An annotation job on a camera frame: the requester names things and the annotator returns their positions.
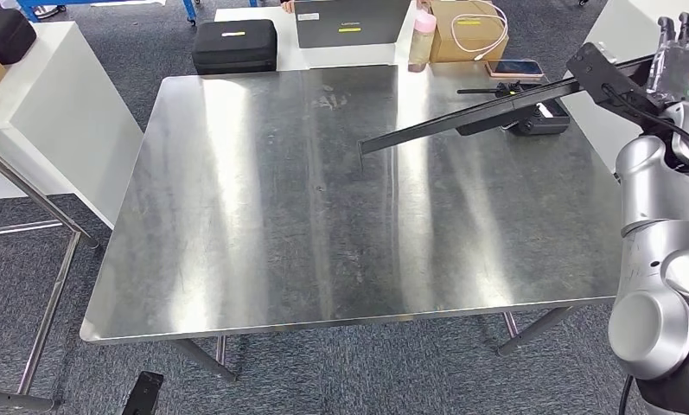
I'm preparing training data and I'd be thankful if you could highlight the long black plastic part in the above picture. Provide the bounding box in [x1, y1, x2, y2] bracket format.
[357, 54, 660, 173]

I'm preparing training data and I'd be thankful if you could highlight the blue metal shelf rack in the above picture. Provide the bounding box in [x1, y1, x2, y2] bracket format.
[14, 0, 259, 27]

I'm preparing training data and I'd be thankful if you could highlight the large steel workbench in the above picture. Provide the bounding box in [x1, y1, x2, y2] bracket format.
[79, 64, 626, 384]

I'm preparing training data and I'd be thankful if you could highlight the bottle with pink cap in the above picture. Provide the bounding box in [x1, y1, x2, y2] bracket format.
[408, 8, 438, 73]

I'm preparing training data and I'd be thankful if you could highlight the grey laptop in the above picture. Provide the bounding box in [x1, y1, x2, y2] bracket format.
[293, 0, 412, 50]

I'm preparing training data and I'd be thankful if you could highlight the black zip case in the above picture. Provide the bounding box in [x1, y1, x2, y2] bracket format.
[0, 8, 38, 66]
[192, 18, 279, 75]

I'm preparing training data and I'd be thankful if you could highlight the smartphone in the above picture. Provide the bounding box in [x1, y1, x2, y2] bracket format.
[485, 59, 545, 80]

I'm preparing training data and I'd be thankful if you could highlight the black device with antennas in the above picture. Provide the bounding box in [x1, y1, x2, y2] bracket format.
[457, 81, 571, 137]

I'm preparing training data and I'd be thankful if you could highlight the pink charging cable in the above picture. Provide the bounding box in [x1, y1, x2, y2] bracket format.
[450, 12, 509, 61]

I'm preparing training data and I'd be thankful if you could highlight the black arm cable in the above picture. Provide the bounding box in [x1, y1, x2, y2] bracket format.
[602, 84, 689, 173]

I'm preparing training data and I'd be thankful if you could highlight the steel table frame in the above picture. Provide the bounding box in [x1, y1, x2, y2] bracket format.
[0, 140, 100, 415]

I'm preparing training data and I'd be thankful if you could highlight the black left camera bracket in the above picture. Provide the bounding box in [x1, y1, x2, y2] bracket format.
[121, 371, 165, 415]

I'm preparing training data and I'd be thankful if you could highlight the thin black cable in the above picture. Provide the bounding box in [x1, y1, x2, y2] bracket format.
[617, 374, 635, 415]

